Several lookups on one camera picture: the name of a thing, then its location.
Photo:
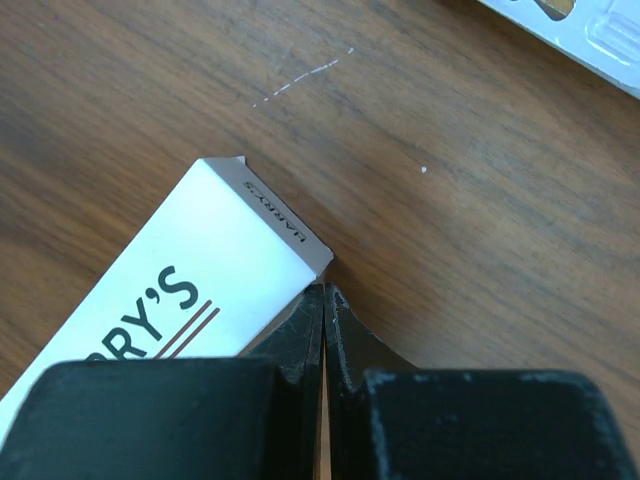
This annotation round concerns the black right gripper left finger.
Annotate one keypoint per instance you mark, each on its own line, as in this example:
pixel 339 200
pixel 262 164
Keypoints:
pixel 257 416

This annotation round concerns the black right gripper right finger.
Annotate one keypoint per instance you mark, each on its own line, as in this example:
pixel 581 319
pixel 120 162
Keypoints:
pixel 390 419

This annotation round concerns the white Harry's box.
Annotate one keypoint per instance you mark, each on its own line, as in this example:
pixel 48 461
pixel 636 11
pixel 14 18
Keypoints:
pixel 219 259

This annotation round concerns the blue razor blister pack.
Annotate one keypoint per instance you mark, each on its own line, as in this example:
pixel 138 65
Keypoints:
pixel 602 36

